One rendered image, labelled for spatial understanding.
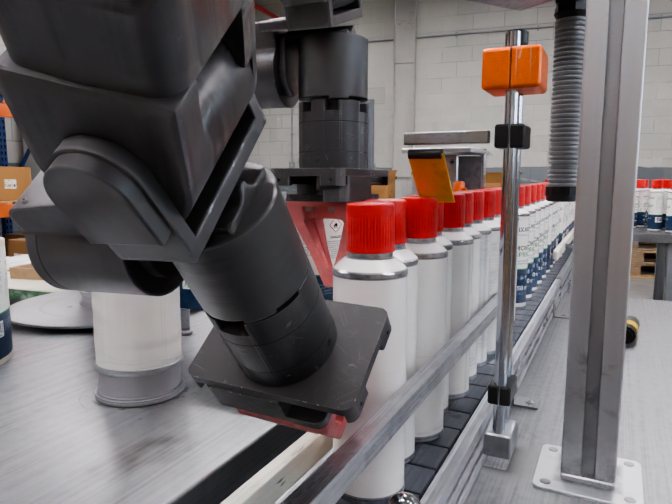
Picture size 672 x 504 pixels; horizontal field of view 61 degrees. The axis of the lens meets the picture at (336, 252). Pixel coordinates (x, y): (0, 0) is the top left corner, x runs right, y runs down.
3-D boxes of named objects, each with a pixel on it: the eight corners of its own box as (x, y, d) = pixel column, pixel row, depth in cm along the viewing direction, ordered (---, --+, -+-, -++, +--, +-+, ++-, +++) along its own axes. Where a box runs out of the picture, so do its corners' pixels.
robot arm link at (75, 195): (102, 162, 16) (214, 2, 21) (-150, 170, 21) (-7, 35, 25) (256, 364, 25) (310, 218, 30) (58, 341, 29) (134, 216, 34)
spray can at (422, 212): (405, 413, 54) (409, 195, 51) (454, 428, 51) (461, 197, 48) (372, 431, 50) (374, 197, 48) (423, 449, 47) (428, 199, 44)
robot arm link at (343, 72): (355, 14, 43) (376, 33, 48) (272, 23, 45) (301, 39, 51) (354, 108, 44) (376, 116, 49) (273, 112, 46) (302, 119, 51)
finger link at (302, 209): (284, 288, 48) (283, 176, 47) (322, 275, 55) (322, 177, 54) (358, 295, 46) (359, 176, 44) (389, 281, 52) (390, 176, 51)
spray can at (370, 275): (368, 461, 45) (370, 200, 42) (419, 487, 41) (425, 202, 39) (317, 484, 42) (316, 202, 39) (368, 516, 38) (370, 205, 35)
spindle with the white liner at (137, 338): (141, 371, 66) (128, 104, 62) (203, 383, 62) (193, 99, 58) (75, 398, 58) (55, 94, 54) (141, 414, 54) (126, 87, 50)
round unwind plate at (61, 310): (114, 285, 116) (113, 280, 116) (238, 300, 103) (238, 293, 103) (-41, 319, 89) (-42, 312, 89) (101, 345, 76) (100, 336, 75)
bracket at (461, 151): (426, 156, 101) (427, 150, 101) (490, 155, 97) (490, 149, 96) (401, 153, 89) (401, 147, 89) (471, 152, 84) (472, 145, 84)
